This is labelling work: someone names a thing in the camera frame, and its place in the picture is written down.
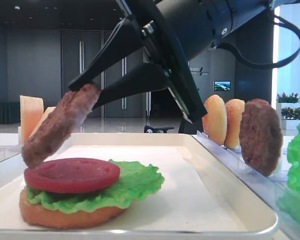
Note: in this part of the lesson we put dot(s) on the golden bread slice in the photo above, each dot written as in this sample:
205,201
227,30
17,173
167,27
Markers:
215,121
234,109

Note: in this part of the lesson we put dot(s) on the golden bread slice left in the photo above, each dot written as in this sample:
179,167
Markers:
215,121

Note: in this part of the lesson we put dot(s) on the clear acrylic rack left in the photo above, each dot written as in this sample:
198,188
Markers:
10,145

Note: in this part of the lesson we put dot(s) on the green lettuce leaf on bread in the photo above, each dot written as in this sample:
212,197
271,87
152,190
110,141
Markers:
136,182

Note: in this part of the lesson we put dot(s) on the brown meat patty rear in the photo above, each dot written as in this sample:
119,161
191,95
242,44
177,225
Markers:
260,136

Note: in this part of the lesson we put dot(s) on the yellow cheese slice leaning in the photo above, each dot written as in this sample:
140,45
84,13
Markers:
43,117

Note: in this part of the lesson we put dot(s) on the flower planter lower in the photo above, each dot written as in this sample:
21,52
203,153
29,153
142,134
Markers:
290,118

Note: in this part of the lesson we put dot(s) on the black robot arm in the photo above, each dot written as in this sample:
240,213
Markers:
201,24

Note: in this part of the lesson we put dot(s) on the pale cheese slice upright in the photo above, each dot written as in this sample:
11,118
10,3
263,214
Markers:
31,111

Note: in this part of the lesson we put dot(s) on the clear acrylic rack right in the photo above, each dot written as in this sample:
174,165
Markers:
273,190

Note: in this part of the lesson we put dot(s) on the small wall screen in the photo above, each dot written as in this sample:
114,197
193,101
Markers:
224,86

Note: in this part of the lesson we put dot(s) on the clear acrylic rack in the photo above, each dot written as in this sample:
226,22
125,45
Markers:
10,145
273,190

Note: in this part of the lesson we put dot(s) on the black office chair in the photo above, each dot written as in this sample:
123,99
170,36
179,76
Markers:
172,125

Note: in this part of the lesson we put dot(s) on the brown meat patty front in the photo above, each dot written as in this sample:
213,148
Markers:
70,113

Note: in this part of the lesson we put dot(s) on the golden bread slice right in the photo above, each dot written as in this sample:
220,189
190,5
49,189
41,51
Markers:
234,109

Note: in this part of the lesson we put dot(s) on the round bread slice base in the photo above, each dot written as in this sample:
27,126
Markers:
37,215

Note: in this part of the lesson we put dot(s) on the brown meat patty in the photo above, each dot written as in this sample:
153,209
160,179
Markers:
70,113
260,136

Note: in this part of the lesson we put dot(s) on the flower planter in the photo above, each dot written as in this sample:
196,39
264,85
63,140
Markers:
290,118
285,100

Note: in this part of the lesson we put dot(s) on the flower planter upper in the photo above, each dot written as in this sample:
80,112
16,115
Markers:
285,100

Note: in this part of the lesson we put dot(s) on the red tomato slice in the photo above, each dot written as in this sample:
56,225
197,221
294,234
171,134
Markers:
72,175

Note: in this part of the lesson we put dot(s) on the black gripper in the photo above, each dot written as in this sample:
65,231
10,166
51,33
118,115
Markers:
144,25

